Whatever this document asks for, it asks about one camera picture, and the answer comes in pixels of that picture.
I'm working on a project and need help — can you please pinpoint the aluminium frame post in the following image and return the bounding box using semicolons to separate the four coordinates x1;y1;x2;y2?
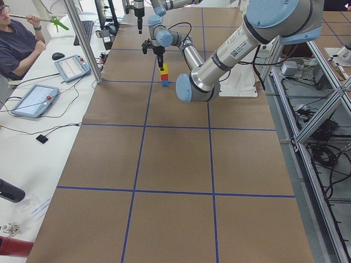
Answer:
63;0;103;84

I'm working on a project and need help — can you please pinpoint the red bottle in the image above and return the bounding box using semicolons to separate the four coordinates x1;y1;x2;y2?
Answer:
1;236;34;258

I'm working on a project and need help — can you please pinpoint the black keyboard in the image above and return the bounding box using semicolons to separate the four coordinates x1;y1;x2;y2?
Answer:
73;20;94;46

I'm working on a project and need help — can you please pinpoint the teach pendant tablet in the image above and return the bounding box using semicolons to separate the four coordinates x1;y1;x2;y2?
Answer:
10;84;59;118
54;54;90;83

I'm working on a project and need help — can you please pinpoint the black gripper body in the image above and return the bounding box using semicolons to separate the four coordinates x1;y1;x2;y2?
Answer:
134;7;145;19
152;46;165;58

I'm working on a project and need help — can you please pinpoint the green handled grabber tool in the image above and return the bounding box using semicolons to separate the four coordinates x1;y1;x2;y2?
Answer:
9;14;69;31

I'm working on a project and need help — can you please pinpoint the yellow foam block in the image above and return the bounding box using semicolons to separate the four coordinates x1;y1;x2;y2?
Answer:
159;63;169;75

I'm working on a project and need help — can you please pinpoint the grey power supply box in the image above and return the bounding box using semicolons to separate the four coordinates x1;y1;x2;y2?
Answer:
281;61;299;77

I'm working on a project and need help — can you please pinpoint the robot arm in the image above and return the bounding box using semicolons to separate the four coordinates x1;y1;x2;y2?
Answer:
122;0;202;34
148;1;324;102

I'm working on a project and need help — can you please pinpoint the black thermos bottle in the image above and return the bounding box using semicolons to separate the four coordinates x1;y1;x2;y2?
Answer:
1;179;25;203

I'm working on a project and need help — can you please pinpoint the person in dark shirt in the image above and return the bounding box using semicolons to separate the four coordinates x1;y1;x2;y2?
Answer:
1;1;46;81

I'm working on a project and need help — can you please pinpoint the blue foam block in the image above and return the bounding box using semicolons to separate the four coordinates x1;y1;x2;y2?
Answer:
161;81;169;87

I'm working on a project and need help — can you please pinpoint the far teach pendant tablet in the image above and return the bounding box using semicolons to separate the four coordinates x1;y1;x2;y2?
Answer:
54;54;90;83

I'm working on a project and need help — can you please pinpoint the white camera mast with base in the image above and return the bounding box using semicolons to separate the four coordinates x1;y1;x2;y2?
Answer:
219;64;258;98

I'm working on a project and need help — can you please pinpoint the red foam block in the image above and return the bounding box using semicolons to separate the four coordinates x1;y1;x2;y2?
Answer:
161;74;168;81

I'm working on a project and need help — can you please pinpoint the small black square pad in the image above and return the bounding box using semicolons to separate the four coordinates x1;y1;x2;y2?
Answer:
36;134;48;144

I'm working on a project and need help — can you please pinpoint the near teach pendant tablet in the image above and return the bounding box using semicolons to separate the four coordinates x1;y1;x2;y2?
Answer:
10;84;59;118

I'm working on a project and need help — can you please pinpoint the black computer mouse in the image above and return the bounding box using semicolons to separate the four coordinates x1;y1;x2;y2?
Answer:
52;52;65;61

